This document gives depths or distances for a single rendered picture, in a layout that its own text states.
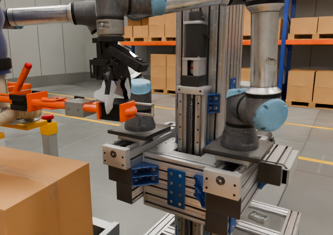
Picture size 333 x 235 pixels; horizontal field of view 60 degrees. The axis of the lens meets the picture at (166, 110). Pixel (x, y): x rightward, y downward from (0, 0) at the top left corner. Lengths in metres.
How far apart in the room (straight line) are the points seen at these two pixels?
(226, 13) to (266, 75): 0.43
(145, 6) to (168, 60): 8.19
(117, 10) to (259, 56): 0.46
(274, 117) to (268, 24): 0.30
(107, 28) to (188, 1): 0.32
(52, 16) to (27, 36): 10.17
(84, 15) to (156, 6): 0.57
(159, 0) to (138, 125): 0.67
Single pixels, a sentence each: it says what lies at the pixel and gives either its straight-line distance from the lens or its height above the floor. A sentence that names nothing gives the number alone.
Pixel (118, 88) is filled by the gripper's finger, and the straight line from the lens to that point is 0.88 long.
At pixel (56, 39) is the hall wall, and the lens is 12.25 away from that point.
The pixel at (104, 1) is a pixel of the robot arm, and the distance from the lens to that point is 0.81.
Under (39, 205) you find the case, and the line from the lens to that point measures 1.12.
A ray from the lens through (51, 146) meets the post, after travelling 1.81.
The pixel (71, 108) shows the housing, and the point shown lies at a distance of 0.91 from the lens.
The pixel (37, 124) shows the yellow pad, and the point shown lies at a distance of 1.22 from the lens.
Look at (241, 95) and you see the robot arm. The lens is 1.09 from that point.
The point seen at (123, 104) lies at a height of 1.27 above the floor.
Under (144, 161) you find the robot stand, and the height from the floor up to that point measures 0.90.
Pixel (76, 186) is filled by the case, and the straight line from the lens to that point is 1.24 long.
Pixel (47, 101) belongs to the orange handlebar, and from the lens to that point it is 0.98.
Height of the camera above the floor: 1.42
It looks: 12 degrees down
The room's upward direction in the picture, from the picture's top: straight up
